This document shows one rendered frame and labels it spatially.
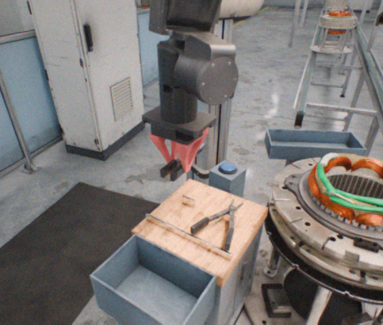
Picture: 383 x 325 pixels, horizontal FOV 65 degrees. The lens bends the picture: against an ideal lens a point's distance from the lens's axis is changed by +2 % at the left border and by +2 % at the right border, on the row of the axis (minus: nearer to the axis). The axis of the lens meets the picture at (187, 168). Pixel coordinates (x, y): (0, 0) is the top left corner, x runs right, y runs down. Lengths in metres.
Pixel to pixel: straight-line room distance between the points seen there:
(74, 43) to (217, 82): 2.24
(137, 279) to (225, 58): 0.42
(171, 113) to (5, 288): 1.72
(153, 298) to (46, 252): 1.58
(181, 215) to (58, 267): 1.48
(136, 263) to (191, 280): 0.12
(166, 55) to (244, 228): 0.33
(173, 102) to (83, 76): 2.19
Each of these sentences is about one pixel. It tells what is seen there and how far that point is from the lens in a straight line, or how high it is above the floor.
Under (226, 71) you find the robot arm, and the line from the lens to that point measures 0.37.
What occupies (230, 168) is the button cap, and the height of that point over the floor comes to 1.04.
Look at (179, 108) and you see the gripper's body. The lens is 0.44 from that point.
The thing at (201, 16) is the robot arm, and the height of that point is 1.42.
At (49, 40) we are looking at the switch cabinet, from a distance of 2.72.
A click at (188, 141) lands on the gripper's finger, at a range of 0.44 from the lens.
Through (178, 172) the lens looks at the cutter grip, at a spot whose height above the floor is 1.19.
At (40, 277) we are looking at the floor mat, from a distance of 2.00.
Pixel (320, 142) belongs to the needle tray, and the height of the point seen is 1.03.
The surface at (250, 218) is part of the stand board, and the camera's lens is 0.60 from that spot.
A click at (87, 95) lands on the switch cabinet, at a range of 2.64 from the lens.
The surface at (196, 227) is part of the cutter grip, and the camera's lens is 0.53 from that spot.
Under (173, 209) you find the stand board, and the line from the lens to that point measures 0.61.
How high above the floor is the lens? 1.46
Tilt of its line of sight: 33 degrees down
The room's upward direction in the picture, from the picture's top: straight up
